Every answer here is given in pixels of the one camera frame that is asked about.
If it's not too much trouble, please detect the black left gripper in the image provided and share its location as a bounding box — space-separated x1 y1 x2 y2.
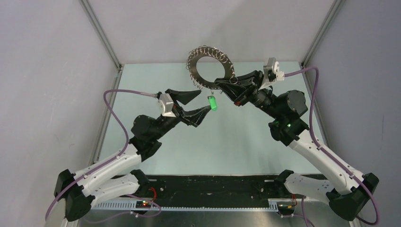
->
152 89 212 140

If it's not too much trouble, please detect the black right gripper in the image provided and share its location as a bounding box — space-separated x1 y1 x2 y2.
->
214 70 282 120

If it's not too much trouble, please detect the large metal keyring disc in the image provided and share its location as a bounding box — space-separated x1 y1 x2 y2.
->
186 45 235 90

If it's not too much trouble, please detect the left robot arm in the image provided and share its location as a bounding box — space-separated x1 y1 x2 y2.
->
52 89 216 222

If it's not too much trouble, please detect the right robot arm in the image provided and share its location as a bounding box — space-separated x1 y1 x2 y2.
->
215 71 379 221

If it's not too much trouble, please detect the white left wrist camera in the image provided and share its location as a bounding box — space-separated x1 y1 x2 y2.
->
158 93 175 117

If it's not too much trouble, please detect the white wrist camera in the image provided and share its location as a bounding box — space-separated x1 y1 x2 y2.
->
158 93 175 117
260 57 285 89

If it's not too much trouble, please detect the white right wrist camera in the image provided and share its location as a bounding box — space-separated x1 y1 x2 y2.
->
260 57 285 89

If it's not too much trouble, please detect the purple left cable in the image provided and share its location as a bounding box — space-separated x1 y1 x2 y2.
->
45 89 162 222

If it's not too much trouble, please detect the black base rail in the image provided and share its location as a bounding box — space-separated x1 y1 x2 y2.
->
133 175 302 209

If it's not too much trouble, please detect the right aluminium frame post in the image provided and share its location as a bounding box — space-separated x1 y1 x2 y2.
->
300 0 345 73

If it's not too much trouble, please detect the aluminium frame post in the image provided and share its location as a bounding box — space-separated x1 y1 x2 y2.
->
300 0 345 73
79 0 122 72

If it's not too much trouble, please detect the white slotted cable duct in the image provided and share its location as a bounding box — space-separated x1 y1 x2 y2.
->
94 198 297 213

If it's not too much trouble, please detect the left aluminium frame post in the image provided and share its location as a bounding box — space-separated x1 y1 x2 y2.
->
79 0 122 72

